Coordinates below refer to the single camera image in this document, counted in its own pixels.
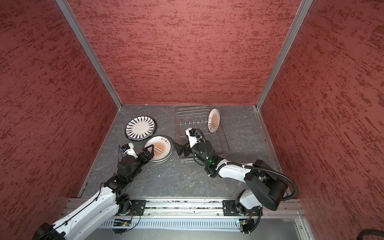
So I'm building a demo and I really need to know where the left small circuit board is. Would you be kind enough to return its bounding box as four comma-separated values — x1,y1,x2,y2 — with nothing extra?
112,219,132,229

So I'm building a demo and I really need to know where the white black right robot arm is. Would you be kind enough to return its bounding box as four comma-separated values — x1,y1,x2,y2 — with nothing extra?
174,142,295,216

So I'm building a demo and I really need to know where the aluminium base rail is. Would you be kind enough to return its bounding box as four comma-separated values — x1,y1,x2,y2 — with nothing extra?
59,197,316,240

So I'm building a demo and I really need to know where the white blue striped plate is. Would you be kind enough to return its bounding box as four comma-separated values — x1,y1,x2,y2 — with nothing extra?
125,116,157,142

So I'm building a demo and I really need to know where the metal wire dish rack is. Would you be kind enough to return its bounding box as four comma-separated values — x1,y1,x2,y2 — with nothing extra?
174,105,230,164

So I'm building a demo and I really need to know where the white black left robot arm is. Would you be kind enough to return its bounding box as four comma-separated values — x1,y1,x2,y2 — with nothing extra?
32,145,155,240

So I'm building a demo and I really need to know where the white plate blue rim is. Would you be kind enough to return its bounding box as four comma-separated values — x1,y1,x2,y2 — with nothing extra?
208,108,221,134

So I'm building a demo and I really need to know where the aluminium left corner post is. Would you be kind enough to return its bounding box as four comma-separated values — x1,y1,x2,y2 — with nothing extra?
56,0,123,110

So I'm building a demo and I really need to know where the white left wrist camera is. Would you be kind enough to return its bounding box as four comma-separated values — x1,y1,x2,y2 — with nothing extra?
120,143,138,159

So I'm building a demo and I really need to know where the aluminium right corner post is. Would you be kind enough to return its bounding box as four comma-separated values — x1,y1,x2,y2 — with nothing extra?
256,0,313,111

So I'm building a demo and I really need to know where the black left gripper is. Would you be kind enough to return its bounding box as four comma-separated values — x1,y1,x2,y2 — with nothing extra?
127,144,155,182

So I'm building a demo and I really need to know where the black cable loop corner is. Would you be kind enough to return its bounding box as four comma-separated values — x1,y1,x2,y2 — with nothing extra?
356,229,384,240

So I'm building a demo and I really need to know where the white sunburst pattern plate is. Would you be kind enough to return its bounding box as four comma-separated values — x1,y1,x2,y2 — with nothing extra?
151,141,175,164

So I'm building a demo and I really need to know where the white sunburst plate green rim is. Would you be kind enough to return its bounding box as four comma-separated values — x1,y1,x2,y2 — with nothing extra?
145,136,174,164

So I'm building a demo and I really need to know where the aluminium corner post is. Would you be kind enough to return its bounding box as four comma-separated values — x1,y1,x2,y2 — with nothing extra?
256,0,313,111
56,0,123,110

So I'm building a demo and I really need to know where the right small circuit board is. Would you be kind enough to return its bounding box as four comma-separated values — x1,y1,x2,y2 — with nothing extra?
237,219,255,234

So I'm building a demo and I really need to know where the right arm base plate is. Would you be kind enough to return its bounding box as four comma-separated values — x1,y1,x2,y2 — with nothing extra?
222,200,263,217

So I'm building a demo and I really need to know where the small circuit board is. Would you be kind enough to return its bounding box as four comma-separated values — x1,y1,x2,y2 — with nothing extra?
112,219,132,229
237,219,255,234

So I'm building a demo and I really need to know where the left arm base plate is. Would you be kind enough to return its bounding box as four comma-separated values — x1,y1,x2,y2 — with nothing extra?
128,199,147,216

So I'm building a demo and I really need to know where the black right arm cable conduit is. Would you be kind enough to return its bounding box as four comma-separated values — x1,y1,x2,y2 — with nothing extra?
194,128,298,202

